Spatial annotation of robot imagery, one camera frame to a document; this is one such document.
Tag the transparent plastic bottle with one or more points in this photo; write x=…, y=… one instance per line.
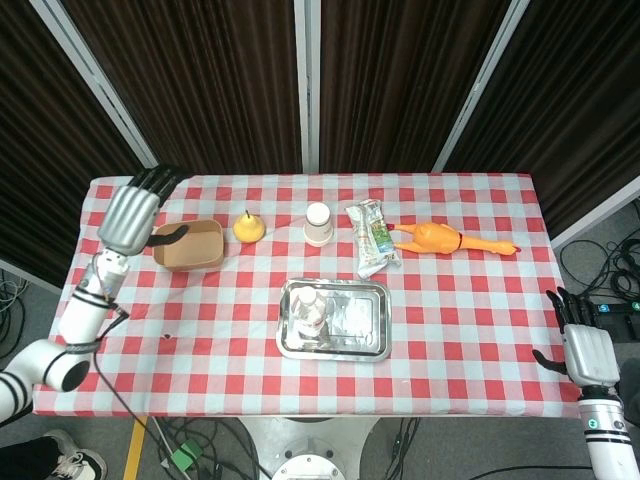
x=310, y=315

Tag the white paper cup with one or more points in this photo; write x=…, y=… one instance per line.
x=318, y=227

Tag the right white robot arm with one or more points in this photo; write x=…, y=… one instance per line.
x=607, y=445

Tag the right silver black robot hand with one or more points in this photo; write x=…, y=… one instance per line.
x=592, y=357

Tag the black white sneaker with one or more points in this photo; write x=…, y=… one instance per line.
x=75, y=460

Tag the red white checkered tablecloth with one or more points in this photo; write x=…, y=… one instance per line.
x=450, y=325

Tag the stainless steel tray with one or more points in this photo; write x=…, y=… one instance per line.
x=357, y=320

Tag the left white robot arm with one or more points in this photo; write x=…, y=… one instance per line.
x=80, y=315

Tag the yellow pear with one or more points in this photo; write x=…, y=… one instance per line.
x=248, y=230

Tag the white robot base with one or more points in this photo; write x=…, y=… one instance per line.
x=305, y=442

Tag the black trousered person leg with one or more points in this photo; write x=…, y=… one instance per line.
x=25, y=465

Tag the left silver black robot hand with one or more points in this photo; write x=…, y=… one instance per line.
x=127, y=220

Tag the silver snack packet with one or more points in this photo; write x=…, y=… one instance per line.
x=372, y=240

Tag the orange rubber chicken toy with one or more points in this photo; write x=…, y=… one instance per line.
x=435, y=240

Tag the green box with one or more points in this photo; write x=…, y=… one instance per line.
x=186, y=455

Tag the grey partition post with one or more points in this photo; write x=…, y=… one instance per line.
x=595, y=212
x=306, y=85
x=95, y=85
x=475, y=90

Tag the dark brown partition panel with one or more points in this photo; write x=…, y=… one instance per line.
x=400, y=85
x=45, y=150
x=570, y=100
x=200, y=85

